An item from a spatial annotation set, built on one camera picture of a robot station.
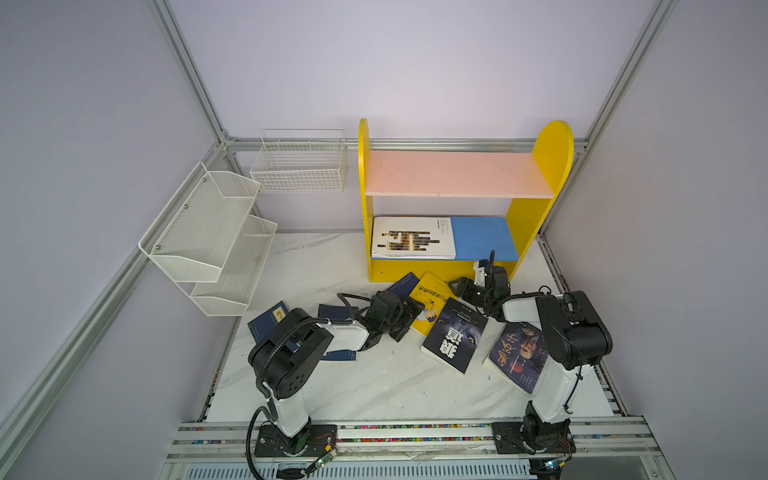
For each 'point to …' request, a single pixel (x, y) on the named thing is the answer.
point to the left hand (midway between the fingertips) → (420, 315)
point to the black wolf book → (454, 335)
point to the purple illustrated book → (519, 356)
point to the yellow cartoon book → (433, 293)
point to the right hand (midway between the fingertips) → (452, 285)
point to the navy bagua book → (405, 285)
